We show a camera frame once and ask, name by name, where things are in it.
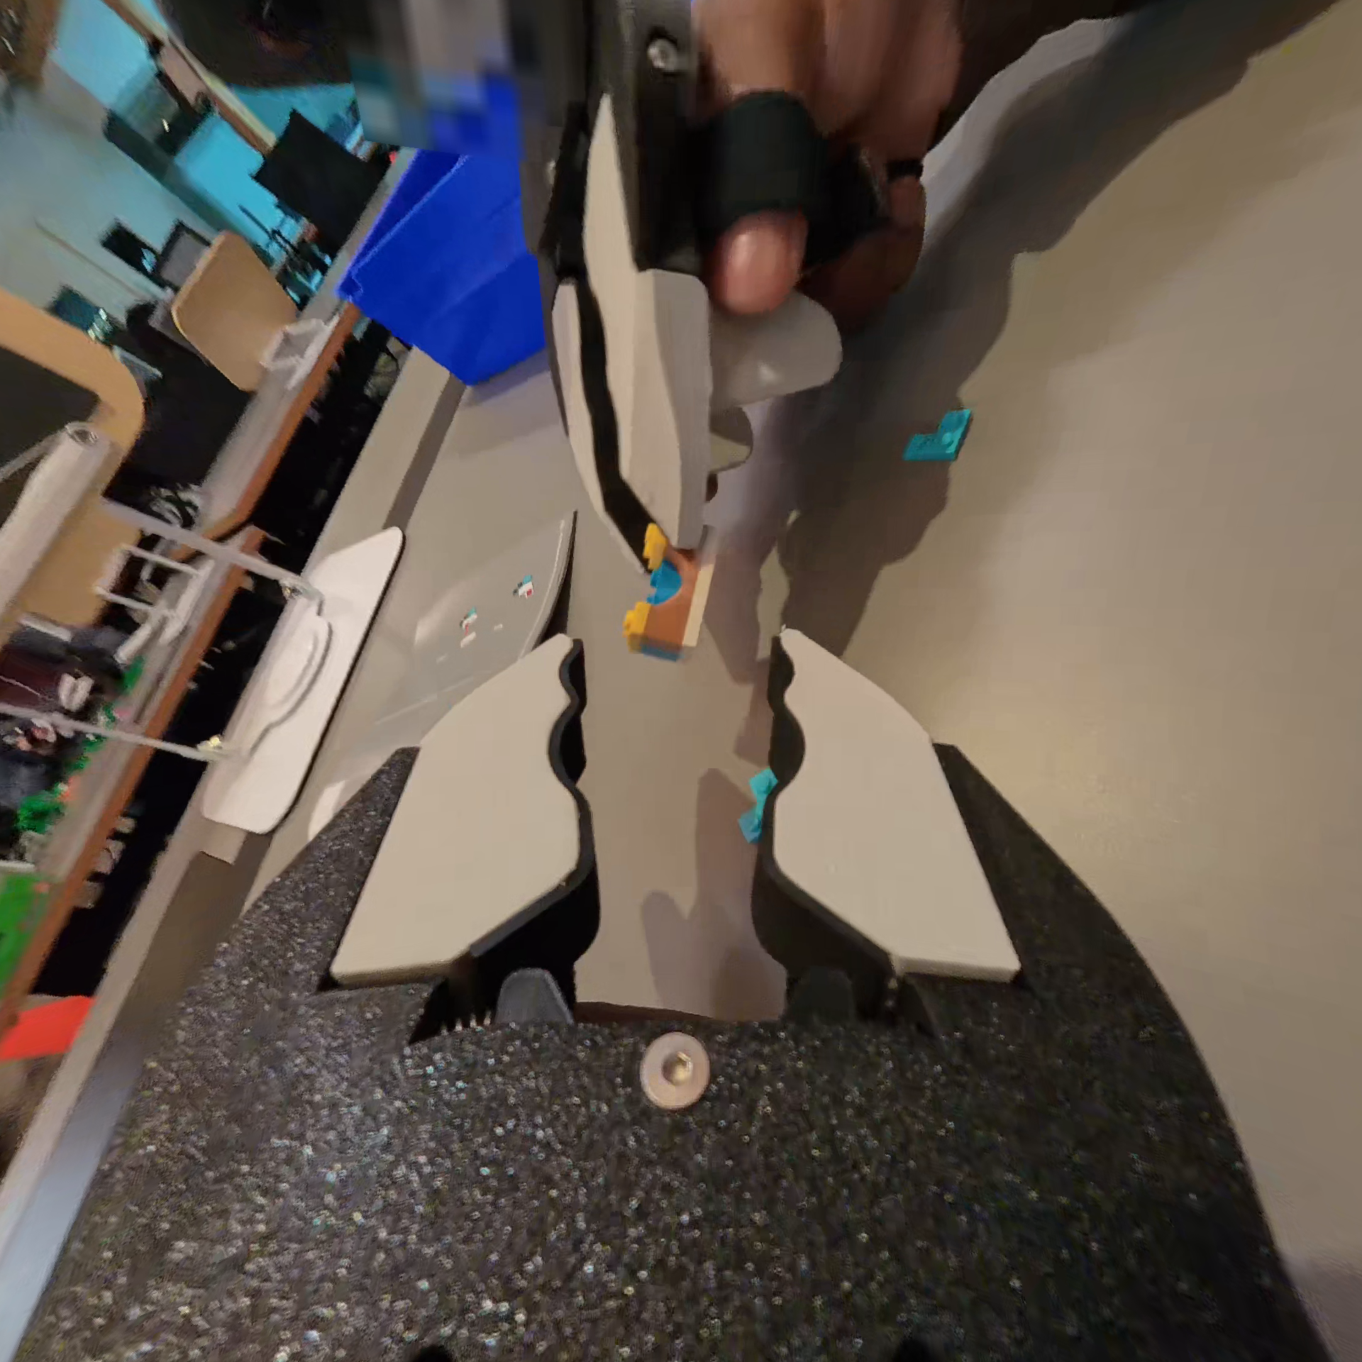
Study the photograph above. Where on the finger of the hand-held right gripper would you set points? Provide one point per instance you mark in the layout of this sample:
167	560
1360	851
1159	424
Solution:
649	405
569	405

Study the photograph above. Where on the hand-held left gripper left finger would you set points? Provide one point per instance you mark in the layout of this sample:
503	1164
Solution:
469	841

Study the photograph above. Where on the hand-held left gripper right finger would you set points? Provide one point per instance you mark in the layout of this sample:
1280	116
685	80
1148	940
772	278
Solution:
882	841

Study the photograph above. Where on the teal corner plate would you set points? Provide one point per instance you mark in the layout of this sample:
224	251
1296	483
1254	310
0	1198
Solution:
757	803
939	435

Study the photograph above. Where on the blue plastic bin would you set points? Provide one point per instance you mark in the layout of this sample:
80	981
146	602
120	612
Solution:
457	278

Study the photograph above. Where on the nougat arch brick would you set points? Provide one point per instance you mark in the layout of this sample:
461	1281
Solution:
675	615

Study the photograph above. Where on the wood-edged grey desk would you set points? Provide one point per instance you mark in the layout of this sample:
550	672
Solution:
286	426
127	797

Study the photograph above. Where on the person's right hand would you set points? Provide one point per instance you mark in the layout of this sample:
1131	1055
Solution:
829	63

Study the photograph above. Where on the grey instruction booklet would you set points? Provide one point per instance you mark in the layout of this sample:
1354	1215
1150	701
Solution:
478	638

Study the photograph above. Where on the small clear acrylic stand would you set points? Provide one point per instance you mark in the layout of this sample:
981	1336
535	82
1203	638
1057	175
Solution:
292	357

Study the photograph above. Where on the black monitor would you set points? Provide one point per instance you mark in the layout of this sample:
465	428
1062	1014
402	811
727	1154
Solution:
319	181

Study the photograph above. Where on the light wooden chair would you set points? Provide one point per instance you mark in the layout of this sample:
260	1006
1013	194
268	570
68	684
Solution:
228	308

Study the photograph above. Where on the small white stand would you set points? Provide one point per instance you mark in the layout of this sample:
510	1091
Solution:
159	596

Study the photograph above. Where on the cluster of green toy bricks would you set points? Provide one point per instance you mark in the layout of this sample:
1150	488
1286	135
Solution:
21	915

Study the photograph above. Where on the red plastic piece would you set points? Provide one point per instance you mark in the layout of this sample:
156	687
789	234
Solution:
42	1027

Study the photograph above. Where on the black wood-framed panel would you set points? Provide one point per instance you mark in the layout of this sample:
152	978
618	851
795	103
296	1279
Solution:
42	393

